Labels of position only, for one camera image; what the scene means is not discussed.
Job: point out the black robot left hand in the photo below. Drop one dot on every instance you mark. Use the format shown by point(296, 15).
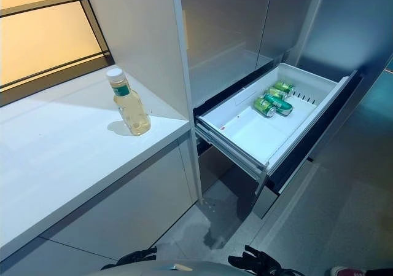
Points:
point(138, 257)

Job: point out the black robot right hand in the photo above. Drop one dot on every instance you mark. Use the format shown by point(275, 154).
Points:
point(258, 262)

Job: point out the yellow drink bottle white cap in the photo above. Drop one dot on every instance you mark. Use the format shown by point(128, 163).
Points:
point(132, 110)

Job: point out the green drink can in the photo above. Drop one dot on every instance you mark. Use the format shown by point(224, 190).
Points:
point(264, 106)
point(284, 87)
point(277, 93)
point(281, 105)

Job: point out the stainless steel fridge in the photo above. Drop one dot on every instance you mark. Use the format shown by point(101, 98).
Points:
point(221, 27)

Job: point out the white fridge drawer steel front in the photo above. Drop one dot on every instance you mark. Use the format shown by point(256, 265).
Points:
point(245, 131)

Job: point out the tall white cabinet panel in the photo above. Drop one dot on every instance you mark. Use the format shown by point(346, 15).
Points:
point(144, 42)

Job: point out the black window frame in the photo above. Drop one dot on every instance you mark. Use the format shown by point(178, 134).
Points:
point(92, 21)

